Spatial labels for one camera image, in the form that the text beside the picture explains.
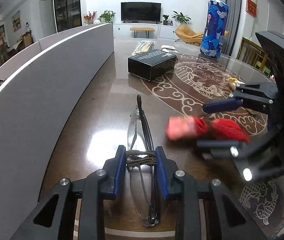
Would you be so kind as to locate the red pink snack packet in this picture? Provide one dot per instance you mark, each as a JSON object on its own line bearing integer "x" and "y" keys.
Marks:
{"x": 193, "y": 127}

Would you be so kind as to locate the glasses with cord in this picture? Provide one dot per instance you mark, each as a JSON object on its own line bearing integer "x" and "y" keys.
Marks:
{"x": 141, "y": 165}

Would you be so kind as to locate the bag of wooden sticks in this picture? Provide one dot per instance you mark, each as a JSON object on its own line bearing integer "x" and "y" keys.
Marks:
{"x": 143, "y": 46}

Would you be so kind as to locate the black television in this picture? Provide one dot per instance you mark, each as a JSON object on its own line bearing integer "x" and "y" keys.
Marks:
{"x": 140, "y": 11}

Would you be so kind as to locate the wooden dining chair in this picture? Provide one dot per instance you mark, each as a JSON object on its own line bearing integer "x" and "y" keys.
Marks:
{"x": 253, "y": 55}

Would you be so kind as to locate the green potted plant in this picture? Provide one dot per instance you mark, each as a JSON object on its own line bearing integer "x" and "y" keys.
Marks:
{"x": 181, "y": 18}
{"x": 107, "y": 16}

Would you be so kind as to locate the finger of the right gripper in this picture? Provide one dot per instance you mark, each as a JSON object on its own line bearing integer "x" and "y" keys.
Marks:
{"x": 222, "y": 147}
{"x": 223, "y": 104}

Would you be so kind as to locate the dark display cabinet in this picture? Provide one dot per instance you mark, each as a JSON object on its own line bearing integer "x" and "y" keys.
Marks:
{"x": 67, "y": 14}

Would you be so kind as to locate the yellow lounge chair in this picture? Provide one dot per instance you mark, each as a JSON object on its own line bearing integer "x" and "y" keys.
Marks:
{"x": 187, "y": 35}

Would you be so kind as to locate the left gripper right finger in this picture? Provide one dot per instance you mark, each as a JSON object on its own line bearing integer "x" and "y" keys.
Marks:
{"x": 225, "y": 217}

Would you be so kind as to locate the green potted plant right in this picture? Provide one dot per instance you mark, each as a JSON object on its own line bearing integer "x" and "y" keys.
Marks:
{"x": 181, "y": 18}

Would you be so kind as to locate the flower vase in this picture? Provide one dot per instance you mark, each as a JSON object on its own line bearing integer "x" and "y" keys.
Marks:
{"x": 90, "y": 17}

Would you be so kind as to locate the black cardboard box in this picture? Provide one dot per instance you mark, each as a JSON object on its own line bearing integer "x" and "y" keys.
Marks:
{"x": 152, "y": 64}

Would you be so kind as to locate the wooden bench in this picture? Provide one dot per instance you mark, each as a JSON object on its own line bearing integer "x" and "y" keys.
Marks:
{"x": 136, "y": 30}

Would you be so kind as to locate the blue patterned tall can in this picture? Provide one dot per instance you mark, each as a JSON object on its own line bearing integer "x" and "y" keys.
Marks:
{"x": 215, "y": 26}

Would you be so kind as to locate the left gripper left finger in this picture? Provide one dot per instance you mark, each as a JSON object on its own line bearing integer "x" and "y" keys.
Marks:
{"x": 54, "y": 216}

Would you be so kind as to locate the green potted plant left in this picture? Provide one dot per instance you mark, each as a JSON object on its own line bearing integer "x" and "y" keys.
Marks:
{"x": 107, "y": 16}

